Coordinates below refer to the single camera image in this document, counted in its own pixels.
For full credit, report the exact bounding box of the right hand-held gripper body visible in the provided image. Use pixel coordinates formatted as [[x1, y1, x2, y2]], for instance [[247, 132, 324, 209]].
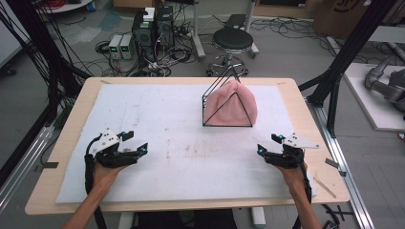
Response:
[[264, 132, 320, 170]]

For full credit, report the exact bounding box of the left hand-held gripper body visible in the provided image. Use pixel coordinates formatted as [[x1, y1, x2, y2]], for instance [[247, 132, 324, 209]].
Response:
[[91, 127, 141, 169]]

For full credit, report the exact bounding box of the black wire triangular rack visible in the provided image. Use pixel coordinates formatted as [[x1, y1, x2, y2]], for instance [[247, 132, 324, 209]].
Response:
[[202, 63, 254, 129]]

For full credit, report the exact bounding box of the pink knit beanie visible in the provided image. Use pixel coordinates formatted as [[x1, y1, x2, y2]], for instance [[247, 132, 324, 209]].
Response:
[[203, 78, 259, 128]]

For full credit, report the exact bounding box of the person's left hand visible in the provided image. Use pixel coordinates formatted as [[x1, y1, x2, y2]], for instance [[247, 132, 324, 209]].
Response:
[[91, 162, 129, 196]]

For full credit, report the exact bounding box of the person's right hand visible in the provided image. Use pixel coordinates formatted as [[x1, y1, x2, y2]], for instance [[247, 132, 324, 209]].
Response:
[[274, 162, 309, 196]]

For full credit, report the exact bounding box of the white table mat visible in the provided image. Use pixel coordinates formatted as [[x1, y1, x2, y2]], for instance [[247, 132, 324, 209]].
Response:
[[55, 83, 318, 204]]

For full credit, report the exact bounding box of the grey tape strip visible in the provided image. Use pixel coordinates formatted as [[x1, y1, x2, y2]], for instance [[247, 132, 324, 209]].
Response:
[[325, 157, 341, 170]]

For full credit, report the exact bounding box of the thin wooden stick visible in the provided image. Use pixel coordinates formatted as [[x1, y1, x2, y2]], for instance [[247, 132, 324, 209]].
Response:
[[312, 176, 337, 199]]

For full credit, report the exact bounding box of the white table leg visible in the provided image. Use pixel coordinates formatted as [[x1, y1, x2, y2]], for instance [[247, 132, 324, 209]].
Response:
[[250, 206, 266, 229], [117, 211, 134, 229]]

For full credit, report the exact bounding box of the black floor clamp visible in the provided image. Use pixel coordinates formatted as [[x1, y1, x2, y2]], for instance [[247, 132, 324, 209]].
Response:
[[320, 203, 355, 229]]

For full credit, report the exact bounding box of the person's dark clothing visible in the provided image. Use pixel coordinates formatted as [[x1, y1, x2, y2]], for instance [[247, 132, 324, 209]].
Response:
[[130, 209, 239, 229]]

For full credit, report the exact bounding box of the grey bench power supply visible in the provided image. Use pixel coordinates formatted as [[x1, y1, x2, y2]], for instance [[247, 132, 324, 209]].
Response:
[[108, 33, 124, 60], [119, 33, 136, 60]]

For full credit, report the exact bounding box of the white platform board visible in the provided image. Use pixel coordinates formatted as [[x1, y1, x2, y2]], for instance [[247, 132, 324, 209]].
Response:
[[343, 62, 405, 133]]

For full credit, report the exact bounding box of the black computer tower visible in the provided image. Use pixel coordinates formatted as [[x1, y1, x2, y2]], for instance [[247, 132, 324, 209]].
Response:
[[131, 10, 158, 63], [155, 5, 176, 52]]

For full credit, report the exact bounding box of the black round stool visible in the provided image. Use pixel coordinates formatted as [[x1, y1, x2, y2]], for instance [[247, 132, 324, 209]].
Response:
[[205, 27, 255, 77]]

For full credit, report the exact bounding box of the white stand leg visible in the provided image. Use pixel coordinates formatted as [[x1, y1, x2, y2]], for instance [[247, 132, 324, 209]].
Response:
[[243, 0, 260, 59], [190, 0, 207, 62]]

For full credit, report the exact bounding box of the small white box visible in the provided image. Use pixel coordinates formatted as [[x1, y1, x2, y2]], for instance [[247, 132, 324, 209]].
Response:
[[142, 7, 157, 23]]

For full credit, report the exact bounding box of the black flat laptop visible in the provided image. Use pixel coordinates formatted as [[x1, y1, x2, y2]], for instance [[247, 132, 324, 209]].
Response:
[[224, 13, 248, 30]]

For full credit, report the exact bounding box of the cardboard box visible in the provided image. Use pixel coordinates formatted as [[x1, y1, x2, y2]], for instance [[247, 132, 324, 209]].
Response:
[[312, 0, 371, 40]]

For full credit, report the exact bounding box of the white round table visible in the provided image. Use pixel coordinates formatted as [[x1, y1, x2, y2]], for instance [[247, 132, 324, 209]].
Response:
[[35, 0, 94, 14]]

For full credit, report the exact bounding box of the black sleeved gripper cable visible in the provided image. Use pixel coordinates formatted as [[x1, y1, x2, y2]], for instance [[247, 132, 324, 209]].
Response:
[[83, 135, 109, 229], [291, 161, 313, 229]]

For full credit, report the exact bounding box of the aluminium rail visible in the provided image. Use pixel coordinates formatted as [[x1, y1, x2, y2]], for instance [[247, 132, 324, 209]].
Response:
[[306, 97, 376, 229], [0, 124, 55, 214]]

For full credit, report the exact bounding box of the tangle of floor cables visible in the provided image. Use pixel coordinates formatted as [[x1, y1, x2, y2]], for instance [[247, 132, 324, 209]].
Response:
[[80, 6, 332, 78]]

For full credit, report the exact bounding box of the black frame post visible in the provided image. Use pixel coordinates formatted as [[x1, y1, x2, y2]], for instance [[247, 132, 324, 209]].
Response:
[[5, 0, 93, 127], [298, 0, 399, 138]]

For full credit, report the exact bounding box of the white wall panel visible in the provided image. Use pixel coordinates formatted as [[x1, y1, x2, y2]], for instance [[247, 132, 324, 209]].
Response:
[[0, 0, 31, 70]]

